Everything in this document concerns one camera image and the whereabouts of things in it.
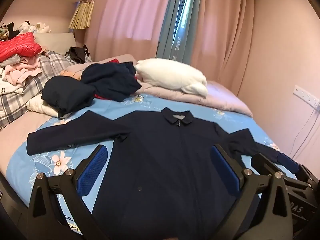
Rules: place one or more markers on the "pleated beige lampshade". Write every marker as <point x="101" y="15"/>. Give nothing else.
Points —
<point x="81" y="15"/>

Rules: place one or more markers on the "white plush pillow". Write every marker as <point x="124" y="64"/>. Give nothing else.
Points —
<point x="170" y="76"/>

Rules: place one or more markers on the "white wall power strip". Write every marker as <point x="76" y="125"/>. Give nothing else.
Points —
<point x="306" y="96"/>

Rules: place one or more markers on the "white folded cloth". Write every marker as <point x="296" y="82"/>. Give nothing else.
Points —
<point x="42" y="106"/>

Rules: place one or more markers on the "pink curtain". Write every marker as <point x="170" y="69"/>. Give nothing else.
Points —
<point x="220" y="30"/>
<point x="125" y="17"/>

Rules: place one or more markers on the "folded navy garment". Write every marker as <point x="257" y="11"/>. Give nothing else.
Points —
<point x="67" y="95"/>

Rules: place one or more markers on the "pink mattress sheet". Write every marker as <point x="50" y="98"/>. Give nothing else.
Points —
<point x="15" y="140"/>

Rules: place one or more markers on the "beige headboard cushion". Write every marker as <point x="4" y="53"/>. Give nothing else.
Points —
<point x="55" y="42"/>

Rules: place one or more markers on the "crumpled navy garment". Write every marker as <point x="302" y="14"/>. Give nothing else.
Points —
<point x="112" y="80"/>

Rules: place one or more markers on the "blue sheer curtain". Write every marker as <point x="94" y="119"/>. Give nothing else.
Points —
<point x="180" y="22"/>

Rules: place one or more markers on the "red down jacket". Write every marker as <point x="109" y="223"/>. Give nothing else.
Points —
<point x="20" y="46"/>

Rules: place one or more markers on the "white plush toys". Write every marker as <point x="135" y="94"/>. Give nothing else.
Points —
<point x="32" y="27"/>

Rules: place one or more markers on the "navy collared jacket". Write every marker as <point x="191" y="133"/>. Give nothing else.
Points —
<point x="160" y="167"/>

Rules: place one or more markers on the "pink quilt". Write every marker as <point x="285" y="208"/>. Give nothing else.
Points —
<point x="175" y="97"/>

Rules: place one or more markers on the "blue floral bedsheet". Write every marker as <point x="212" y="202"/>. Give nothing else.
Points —
<point x="150" y="105"/>

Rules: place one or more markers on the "black clothing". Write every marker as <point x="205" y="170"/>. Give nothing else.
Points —
<point x="77" y="53"/>

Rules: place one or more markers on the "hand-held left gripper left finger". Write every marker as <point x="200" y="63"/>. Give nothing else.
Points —
<point x="92" y="170"/>

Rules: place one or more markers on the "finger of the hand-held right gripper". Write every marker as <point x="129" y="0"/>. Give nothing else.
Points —
<point x="287" y="162"/>
<point x="262" y="163"/>

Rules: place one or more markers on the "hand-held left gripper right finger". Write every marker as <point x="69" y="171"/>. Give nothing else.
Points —
<point x="225" y="172"/>

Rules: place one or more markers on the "pink clothes pile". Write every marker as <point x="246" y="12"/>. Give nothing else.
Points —
<point x="22" y="71"/>

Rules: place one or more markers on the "grey plaid blanket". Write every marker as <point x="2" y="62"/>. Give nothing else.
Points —
<point x="32" y="87"/>

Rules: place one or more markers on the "dark plush toy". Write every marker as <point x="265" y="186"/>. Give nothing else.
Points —
<point x="8" y="31"/>

